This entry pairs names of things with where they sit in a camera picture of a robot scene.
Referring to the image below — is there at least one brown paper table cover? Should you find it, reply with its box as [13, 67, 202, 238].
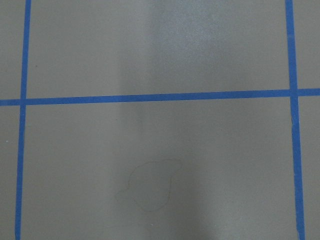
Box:
[0, 0, 320, 240]

